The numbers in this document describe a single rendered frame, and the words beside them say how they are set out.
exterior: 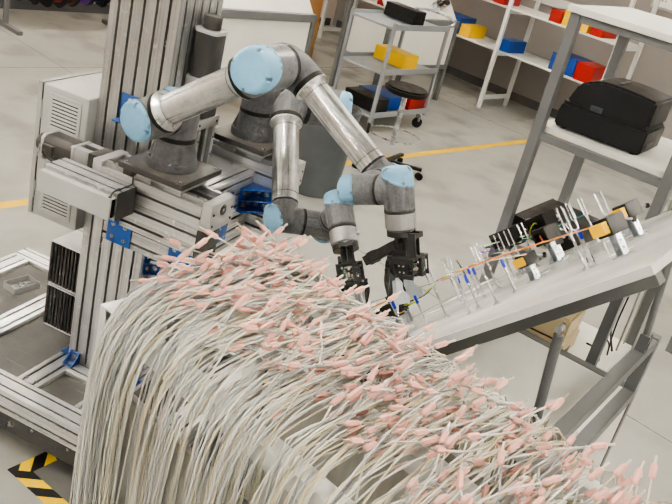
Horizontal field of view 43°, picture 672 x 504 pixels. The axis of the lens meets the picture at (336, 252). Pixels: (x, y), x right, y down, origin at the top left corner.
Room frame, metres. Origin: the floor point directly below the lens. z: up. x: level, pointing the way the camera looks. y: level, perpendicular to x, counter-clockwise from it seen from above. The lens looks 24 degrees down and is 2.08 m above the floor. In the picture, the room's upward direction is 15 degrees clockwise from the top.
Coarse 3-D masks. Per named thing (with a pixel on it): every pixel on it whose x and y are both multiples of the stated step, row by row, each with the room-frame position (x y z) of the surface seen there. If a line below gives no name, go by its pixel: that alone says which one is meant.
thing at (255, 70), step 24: (264, 48) 2.06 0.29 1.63; (288, 48) 2.14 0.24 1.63; (216, 72) 2.12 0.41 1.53; (240, 72) 2.04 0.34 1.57; (264, 72) 2.02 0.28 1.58; (288, 72) 2.09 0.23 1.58; (168, 96) 2.17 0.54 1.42; (192, 96) 2.13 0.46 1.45; (216, 96) 2.10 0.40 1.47; (240, 96) 2.07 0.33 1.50; (120, 120) 2.20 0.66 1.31; (144, 120) 2.15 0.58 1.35; (168, 120) 2.17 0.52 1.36
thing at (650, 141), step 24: (576, 96) 2.80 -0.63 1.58; (600, 96) 2.77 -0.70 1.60; (624, 96) 2.73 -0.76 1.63; (648, 96) 2.74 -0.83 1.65; (576, 120) 2.79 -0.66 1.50; (600, 120) 2.75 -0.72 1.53; (624, 120) 2.73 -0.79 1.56; (648, 120) 2.69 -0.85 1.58; (624, 144) 2.70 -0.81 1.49; (648, 144) 2.74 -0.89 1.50
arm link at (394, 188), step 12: (384, 168) 1.92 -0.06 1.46; (396, 168) 1.90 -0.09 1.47; (408, 168) 1.92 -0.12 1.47; (384, 180) 1.90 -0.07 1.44; (396, 180) 1.89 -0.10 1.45; (408, 180) 1.90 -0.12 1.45; (384, 192) 1.89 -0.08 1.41; (396, 192) 1.88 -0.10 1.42; (408, 192) 1.89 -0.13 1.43; (384, 204) 1.90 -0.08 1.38; (396, 204) 1.88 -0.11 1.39; (408, 204) 1.89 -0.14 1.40
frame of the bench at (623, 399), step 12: (528, 336) 2.57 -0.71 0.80; (576, 360) 2.49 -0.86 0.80; (600, 372) 2.45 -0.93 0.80; (624, 396) 2.33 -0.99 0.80; (612, 408) 2.24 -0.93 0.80; (624, 408) 2.32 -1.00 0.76; (600, 420) 2.15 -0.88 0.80; (612, 420) 2.21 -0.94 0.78; (588, 432) 2.07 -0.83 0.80; (600, 432) 2.11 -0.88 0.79; (576, 444) 2.00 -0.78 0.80; (588, 444) 2.02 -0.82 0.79
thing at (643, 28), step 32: (576, 32) 2.77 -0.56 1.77; (640, 32) 2.65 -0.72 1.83; (608, 64) 3.25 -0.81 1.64; (544, 96) 2.78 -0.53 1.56; (544, 128) 2.79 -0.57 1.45; (576, 160) 3.25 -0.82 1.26; (608, 160) 2.64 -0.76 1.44; (640, 160) 2.66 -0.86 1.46; (512, 192) 2.78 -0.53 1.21; (608, 320) 2.54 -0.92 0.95; (640, 320) 3.01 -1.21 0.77; (576, 352) 2.83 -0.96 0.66
